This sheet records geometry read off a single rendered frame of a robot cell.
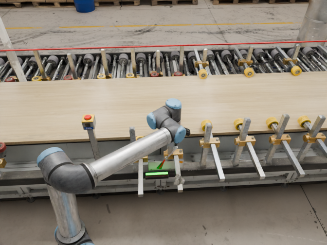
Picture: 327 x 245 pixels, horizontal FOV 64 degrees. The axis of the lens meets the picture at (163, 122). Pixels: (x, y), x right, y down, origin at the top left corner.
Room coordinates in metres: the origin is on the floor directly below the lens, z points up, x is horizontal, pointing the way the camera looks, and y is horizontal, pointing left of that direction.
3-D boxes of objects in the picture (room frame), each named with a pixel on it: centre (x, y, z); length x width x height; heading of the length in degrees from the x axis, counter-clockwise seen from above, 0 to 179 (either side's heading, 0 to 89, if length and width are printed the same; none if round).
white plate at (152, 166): (1.21, -0.02, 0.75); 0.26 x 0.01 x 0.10; 94
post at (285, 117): (1.28, -0.80, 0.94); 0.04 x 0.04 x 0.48; 4
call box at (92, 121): (1.20, 0.46, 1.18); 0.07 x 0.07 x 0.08; 4
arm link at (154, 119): (1.07, 0.02, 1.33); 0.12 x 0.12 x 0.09; 41
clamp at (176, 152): (1.24, -0.07, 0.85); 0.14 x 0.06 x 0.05; 94
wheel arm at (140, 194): (1.13, 0.16, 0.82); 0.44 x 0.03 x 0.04; 4
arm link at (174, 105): (1.16, -0.06, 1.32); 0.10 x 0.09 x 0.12; 131
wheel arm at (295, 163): (1.22, -0.84, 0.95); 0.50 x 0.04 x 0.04; 4
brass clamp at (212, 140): (1.25, -0.32, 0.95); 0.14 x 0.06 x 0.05; 94
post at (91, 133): (1.20, 0.46, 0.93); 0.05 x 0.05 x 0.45; 4
